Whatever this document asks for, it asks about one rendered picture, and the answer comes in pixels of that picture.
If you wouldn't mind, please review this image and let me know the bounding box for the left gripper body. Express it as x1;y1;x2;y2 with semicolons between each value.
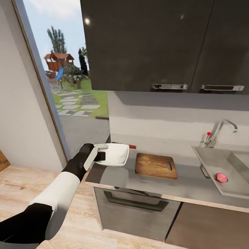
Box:
94;152;105;162

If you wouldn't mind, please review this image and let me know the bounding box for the vidalia onion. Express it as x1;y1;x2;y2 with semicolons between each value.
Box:
215;173;227;183

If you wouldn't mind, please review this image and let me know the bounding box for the cutting board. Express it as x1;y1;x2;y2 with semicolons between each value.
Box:
135;153;178;179

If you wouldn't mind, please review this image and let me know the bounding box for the bowl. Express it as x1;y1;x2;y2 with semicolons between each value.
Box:
96;143;129;166

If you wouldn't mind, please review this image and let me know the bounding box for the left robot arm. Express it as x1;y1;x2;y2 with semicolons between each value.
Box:
0;144;108;249

